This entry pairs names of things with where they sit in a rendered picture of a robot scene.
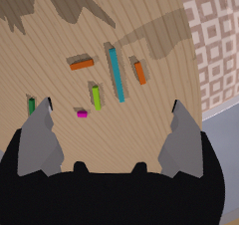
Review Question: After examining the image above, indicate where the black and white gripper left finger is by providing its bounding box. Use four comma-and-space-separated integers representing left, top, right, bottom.
0, 97, 65, 225

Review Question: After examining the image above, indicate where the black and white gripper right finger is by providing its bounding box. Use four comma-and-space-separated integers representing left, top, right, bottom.
158, 100, 225, 225

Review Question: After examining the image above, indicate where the turquoise rod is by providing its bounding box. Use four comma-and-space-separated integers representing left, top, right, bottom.
109, 48, 124, 103

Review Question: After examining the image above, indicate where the small magenta block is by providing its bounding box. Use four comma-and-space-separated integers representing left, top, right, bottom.
77, 111, 88, 117

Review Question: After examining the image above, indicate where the orange rod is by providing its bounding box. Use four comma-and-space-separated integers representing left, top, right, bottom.
134, 62, 146, 85
70, 59, 94, 71

